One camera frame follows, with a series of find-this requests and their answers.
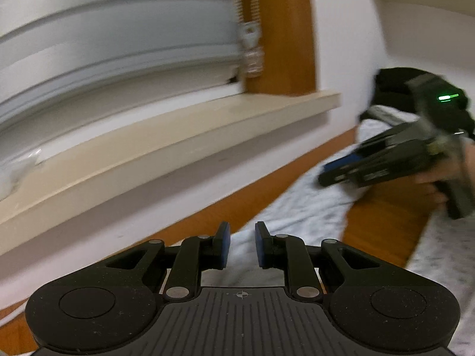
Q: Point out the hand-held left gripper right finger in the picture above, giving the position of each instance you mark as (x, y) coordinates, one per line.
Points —
(261, 246)

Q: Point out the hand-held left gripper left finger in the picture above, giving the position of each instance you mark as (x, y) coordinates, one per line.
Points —
(224, 246)

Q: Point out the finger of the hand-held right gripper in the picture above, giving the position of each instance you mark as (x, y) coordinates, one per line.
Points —
(341, 177)
(345, 163)

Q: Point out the white patterned garment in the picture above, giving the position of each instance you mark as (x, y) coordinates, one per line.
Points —
(304, 211)

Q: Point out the person's right hand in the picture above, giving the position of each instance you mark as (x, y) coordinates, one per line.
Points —
(430, 187)

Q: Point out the grey folded garment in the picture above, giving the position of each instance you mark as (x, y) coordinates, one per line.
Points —
(382, 113)

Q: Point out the black folded sweater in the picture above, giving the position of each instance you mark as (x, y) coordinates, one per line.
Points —
(393, 85)

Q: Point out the beige window sill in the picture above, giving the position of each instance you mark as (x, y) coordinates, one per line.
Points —
(148, 148)

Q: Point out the white window blind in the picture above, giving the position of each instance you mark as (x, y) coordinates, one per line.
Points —
(111, 26)

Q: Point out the beige wall shelf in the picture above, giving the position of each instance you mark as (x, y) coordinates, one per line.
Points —
(426, 18)

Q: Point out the wooden window frame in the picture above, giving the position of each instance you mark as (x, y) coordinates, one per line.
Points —
(278, 26)

